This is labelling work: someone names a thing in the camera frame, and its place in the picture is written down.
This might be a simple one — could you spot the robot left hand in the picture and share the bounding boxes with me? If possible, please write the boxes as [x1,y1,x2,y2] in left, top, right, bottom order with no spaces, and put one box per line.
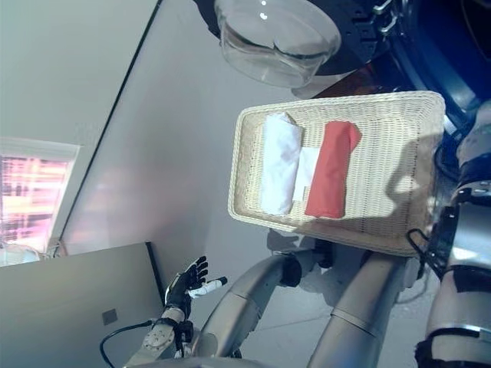
[164,255,229,312]

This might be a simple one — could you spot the red folded cloth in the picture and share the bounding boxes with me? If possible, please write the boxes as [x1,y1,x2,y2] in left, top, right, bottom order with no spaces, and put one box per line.
[304,120,364,219]

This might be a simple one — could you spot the round glass washing machine door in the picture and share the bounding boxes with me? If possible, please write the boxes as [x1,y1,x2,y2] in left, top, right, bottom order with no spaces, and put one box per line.
[191,0,408,99]

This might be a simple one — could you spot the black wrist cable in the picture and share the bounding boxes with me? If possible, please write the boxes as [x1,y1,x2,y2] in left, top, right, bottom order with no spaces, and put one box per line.
[99,320,155,362]

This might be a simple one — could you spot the bright window with blinds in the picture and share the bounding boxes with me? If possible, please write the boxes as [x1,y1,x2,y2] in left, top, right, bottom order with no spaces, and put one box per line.
[0,136,82,266]

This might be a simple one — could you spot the grey front-load washing machine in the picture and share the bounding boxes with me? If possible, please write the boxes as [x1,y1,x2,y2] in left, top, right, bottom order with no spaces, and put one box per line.
[366,0,491,137]

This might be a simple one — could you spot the silver robot right leg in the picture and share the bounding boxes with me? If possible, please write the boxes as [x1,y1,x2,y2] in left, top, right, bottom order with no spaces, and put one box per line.
[305,248,420,368]

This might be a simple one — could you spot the cream wicker basket tray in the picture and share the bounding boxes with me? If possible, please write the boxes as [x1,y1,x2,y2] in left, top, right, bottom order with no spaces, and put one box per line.
[227,90,447,258]

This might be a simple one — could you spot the white rolled cloth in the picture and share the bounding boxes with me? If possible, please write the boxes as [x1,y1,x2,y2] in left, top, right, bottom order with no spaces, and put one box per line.
[259,112,305,216]

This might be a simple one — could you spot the small flat white cloth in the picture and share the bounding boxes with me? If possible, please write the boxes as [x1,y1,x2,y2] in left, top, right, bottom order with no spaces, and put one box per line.
[292,147,320,205]

